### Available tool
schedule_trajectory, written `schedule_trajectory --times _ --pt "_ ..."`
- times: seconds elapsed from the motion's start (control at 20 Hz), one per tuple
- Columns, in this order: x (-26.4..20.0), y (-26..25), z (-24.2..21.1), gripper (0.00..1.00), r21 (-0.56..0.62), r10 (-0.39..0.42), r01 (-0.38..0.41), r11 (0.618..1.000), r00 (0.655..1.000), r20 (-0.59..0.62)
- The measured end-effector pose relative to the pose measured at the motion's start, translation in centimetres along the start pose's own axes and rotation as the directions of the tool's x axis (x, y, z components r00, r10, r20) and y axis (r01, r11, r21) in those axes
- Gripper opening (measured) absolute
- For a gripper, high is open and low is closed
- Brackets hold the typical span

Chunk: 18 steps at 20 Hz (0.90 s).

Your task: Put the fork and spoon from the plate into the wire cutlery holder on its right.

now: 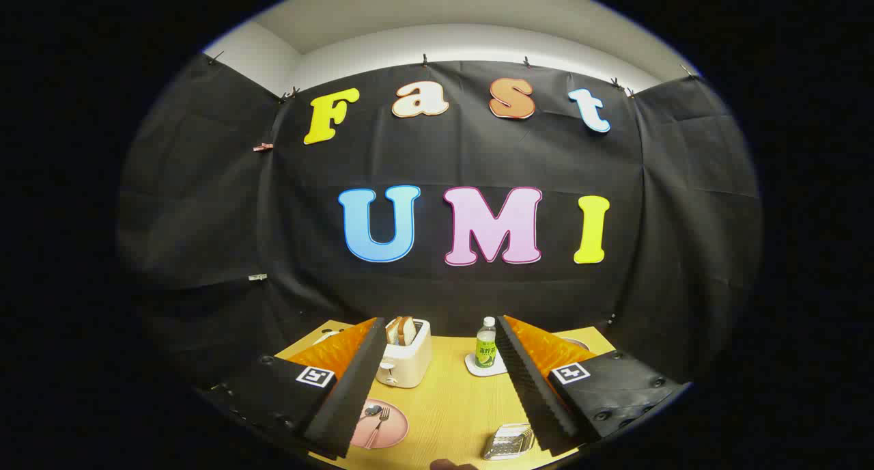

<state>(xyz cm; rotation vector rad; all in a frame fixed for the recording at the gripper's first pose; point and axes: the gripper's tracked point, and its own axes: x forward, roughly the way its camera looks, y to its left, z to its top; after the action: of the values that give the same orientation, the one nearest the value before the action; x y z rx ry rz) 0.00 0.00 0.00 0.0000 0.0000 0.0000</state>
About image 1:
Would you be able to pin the green label drink bottle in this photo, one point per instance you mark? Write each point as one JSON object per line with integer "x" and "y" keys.
{"x": 485, "y": 350}

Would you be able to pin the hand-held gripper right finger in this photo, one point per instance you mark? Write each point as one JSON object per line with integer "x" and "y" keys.
{"x": 529, "y": 388}

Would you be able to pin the cream toaster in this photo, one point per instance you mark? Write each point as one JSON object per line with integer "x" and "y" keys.
{"x": 410, "y": 364}

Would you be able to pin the white coaster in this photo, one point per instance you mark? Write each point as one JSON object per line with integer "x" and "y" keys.
{"x": 474, "y": 369}

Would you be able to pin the white divided sauce dish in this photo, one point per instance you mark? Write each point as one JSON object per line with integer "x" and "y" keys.
{"x": 328, "y": 334}

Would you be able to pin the pink plate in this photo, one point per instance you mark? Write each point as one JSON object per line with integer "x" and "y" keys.
{"x": 396, "y": 429}

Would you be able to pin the plate of food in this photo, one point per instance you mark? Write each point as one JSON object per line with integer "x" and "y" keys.
{"x": 577, "y": 343}

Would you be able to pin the bread slice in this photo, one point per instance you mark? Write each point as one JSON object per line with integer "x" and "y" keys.
{"x": 394, "y": 330}
{"x": 409, "y": 329}

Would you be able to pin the pink clip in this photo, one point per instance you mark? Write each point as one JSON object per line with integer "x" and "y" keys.
{"x": 263, "y": 146}

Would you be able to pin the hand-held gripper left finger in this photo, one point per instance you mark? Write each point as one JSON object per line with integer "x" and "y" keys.
{"x": 355, "y": 388}

